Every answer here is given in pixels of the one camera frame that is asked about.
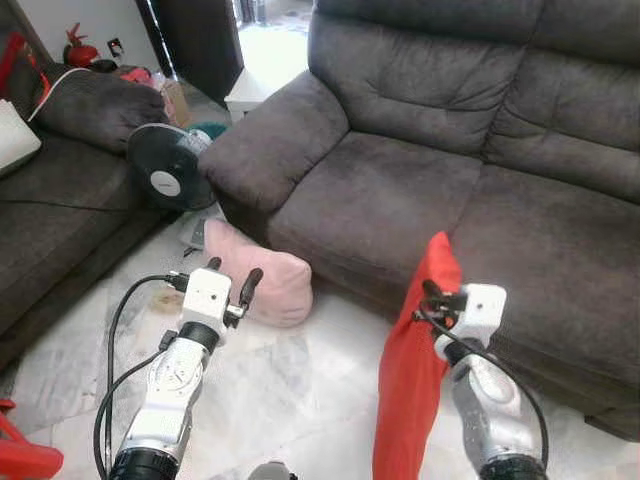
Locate red square pillow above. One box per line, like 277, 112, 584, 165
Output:
372, 230, 464, 480

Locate pink pillow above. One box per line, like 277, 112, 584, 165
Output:
203, 218, 314, 329

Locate brown-grey fabric sofa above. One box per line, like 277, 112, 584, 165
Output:
0, 30, 216, 371
198, 0, 640, 441

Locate black floor fan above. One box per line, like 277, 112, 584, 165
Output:
125, 122, 226, 251

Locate teal waste basket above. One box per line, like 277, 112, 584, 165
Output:
185, 120, 229, 146

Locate cardboard box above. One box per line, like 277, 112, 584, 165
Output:
155, 78, 196, 129

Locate white side table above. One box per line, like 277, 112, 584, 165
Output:
222, 25, 311, 116

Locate red packets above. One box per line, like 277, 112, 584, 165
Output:
118, 65, 166, 91

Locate dark wooden door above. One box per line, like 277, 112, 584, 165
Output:
135, 0, 246, 106

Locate red fire extinguisher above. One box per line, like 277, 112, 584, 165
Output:
62, 22, 101, 69

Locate red plastic stool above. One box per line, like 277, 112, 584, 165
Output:
0, 398, 66, 480

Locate red folded umbrella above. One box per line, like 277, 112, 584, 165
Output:
0, 30, 51, 106

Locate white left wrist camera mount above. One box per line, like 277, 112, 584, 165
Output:
180, 268, 233, 326

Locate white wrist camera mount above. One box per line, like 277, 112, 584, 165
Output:
180, 268, 233, 326
458, 283, 508, 351

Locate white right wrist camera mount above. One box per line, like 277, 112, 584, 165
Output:
458, 283, 508, 351

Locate white handbag with black handles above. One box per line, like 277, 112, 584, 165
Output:
0, 98, 43, 179

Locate short white cable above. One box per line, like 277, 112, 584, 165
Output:
28, 66, 91, 123

